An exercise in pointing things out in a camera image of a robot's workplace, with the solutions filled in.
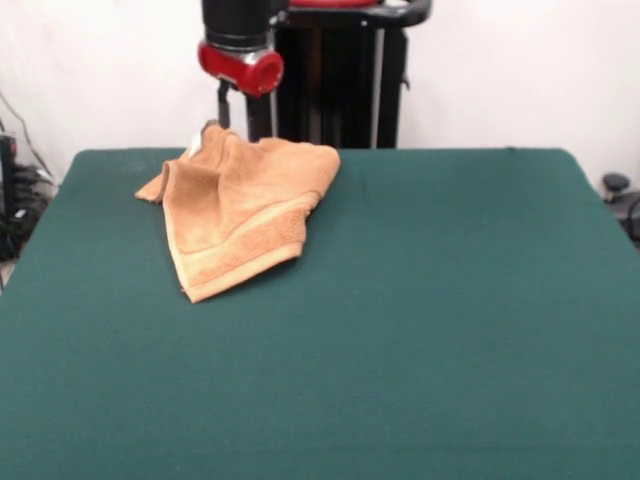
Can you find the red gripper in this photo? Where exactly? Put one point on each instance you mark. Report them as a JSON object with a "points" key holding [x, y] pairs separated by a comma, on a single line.
{"points": [[240, 70]]}

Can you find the tan terry towel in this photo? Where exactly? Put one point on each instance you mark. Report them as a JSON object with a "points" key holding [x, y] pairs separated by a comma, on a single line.
{"points": [[250, 200]]}

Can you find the red robot base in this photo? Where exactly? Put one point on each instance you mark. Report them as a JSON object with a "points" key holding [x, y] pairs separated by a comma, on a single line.
{"points": [[330, 2]]}

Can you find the black power strip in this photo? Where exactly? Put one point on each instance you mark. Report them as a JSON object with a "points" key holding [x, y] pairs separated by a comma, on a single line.
{"points": [[30, 187]]}

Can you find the black chair caster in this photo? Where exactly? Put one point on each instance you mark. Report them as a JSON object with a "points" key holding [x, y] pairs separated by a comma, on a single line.
{"points": [[616, 182]]}

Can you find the black chair base leg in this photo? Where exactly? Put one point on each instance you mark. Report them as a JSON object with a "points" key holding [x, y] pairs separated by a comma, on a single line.
{"points": [[631, 210]]}

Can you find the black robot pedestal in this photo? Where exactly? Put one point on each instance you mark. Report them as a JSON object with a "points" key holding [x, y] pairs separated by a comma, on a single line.
{"points": [[340, 75]]}

